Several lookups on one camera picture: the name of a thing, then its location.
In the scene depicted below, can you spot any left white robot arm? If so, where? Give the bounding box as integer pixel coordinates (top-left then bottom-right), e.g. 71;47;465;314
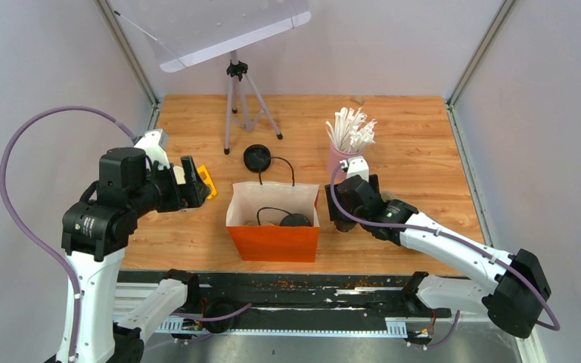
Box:
51;147;210;362

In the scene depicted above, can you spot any yellow triangular plastic stand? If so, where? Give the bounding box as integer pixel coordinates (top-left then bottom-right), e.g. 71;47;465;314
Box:
197;165;218;200

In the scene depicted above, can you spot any cardboard cup carrier tray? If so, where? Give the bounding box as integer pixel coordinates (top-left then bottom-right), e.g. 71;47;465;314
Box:
381;191;399;202

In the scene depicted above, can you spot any black paper coffee cup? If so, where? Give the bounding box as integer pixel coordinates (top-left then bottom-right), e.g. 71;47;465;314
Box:
334;220;357;233

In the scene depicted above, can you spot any orange paper bag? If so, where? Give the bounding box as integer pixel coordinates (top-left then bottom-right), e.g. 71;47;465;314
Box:
225;159;320;262

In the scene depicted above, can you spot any bundle of wrapped straws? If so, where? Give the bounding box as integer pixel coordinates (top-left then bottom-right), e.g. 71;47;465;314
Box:
326;107;377;154

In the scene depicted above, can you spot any pink straw holder cup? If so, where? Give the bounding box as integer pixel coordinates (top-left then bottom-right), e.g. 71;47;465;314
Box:
326;142;365;177

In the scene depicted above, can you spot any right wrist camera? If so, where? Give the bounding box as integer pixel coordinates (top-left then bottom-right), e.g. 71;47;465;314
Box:
340;155;370;182

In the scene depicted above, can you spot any white reflector board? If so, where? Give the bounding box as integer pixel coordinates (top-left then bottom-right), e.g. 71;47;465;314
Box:
113;0;312;73

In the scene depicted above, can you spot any stack of black lids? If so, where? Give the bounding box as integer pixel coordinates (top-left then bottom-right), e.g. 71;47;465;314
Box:
243;144;272;173

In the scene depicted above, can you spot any grey tripod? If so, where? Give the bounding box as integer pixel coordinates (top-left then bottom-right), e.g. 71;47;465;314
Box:
223;50;284;155

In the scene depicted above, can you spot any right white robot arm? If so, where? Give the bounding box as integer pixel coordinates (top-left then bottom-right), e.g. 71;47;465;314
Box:
325;175;561;339

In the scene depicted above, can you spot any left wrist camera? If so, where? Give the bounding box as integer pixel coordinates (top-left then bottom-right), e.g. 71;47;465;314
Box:
133;129;171;170

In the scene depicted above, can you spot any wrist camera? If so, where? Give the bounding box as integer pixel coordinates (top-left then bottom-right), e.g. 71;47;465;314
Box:
133;129;171;170
340;155;370;182

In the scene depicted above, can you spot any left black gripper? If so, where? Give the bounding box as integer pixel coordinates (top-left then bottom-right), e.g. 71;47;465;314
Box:
130;153;212;215

